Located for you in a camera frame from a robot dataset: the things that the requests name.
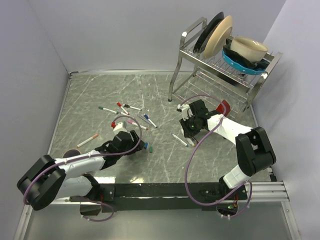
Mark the red cap marker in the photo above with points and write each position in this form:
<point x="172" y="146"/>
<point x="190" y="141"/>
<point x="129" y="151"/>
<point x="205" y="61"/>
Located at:
<point x="123" y="109"/>

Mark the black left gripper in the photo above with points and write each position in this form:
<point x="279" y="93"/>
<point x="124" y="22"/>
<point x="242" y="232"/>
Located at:
<point x="139" y="147"/>

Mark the cream ceramic bowl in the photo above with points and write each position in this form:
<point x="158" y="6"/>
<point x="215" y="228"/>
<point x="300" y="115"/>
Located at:
<point x="248" y="48"/>

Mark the stainless steel dish rack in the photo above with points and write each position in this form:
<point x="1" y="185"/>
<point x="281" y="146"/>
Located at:
<point x="214" y="75"/>

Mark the white marker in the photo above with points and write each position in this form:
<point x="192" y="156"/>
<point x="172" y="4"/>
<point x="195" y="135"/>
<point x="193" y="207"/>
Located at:
<point x="191" y="142"/>

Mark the beige plate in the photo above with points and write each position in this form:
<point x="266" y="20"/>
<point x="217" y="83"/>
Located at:
<point x="218" y="37"/>

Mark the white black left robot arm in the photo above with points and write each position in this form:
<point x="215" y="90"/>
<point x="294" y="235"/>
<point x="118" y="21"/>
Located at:
<point x="53" y="178"/>

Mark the green cap marker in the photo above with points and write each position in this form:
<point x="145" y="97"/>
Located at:
<point x="108" y="110"/>

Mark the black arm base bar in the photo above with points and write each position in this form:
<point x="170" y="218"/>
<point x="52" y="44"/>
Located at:
<point x="159" y="196"/>

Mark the dark blue cap marker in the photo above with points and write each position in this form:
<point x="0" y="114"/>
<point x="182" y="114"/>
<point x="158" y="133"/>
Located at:
<point x="180" y="140"/>

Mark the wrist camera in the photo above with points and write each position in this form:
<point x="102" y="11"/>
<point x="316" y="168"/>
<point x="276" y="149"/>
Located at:
<point x="183" y="108"/>
<point x="119" y="127"/>

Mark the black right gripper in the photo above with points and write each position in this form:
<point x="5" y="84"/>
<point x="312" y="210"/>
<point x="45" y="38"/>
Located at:
<point x="187" y="132"/>

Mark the black dish under bowl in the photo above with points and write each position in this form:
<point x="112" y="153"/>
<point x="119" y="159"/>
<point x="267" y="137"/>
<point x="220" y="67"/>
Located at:
<point x="236" y="57"/>

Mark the salmon cap marker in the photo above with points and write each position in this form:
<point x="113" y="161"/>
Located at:
<point x="87" y="141"/>

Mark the red bowl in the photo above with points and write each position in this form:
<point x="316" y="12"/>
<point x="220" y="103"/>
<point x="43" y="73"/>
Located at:
<point x="224" y="108"/>

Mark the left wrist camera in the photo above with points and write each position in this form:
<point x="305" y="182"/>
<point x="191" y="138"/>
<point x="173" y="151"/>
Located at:
<point x="119" y="127"/>

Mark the pink cap marker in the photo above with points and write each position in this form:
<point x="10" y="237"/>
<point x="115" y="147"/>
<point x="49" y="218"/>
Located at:
<point x="137" y="125"/>

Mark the blue polka dot bowl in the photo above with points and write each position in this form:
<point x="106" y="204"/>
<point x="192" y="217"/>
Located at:
<point x="240" y="68"/>

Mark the black cap marker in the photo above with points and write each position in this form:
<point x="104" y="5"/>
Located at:
<point x="132" y="107"/>

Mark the black plate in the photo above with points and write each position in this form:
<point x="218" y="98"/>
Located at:
<point x="203" y="39"/>

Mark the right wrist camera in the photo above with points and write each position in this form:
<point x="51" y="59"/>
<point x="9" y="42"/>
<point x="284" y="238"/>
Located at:
<point x="183" y="108"/>

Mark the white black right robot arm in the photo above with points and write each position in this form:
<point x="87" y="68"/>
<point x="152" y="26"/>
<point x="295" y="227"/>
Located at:
<point x="254" y="151"/>

